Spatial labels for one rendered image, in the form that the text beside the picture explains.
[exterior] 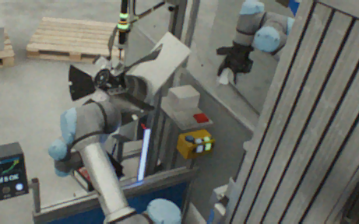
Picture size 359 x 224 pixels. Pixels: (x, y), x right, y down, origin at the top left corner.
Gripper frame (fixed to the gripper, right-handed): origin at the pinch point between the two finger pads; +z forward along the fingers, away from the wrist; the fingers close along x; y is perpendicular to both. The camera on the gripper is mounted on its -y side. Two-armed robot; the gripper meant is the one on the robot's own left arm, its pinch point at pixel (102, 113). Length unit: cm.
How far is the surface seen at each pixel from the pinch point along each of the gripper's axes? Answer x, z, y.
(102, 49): 89, 243, 150
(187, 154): 20.3, 14.2, -39.6
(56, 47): 84, 213, 198
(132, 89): 2.0, 31.7, -0.2
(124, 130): 19.0, 16.5, -3.4
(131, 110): 0.1, 9.6, -10.6
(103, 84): -4.3, 19.0, 10.8
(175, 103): 28, 69, -12
